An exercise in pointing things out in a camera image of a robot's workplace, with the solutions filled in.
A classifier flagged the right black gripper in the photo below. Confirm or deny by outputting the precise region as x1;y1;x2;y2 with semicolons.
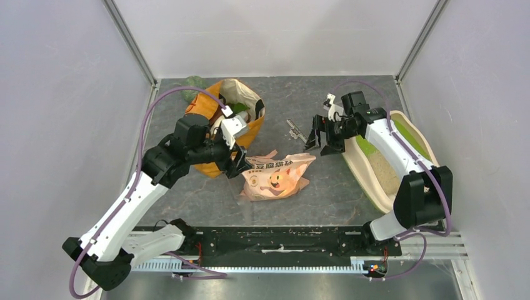
302;114;359;157

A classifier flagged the grey bag sealing clip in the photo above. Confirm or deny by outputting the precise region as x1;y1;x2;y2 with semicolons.
286;119;307;144

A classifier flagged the pink cat litter bag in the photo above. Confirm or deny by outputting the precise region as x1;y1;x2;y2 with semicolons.
240;151;316;201

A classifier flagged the beige green litter box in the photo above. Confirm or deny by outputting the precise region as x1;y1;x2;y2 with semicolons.
342;110;439;214

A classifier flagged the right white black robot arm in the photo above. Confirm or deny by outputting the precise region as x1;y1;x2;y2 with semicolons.
305;91;453;256

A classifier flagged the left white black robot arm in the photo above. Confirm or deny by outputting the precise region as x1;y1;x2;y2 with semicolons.
62;113;251;291

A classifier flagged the green leaf in bag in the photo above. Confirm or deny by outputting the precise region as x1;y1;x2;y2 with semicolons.
227;102;250;114

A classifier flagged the orange paper bag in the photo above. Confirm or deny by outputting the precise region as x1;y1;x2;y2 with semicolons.
184;78;266;179

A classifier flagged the green round vegetable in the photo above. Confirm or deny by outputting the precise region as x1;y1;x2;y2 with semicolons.
180;76;209;104

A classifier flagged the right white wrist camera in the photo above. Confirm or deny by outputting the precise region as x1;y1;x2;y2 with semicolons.
323;93;344;122

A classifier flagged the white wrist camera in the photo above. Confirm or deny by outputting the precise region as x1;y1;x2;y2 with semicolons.
220;106;249;150
323;93;344;122

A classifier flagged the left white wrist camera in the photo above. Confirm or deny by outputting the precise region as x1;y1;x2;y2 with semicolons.
220;106;249;150

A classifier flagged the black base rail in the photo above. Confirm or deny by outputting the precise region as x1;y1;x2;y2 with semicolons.
175;226;403;268

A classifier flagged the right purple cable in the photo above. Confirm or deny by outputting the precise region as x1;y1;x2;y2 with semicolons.
331;80;453;283

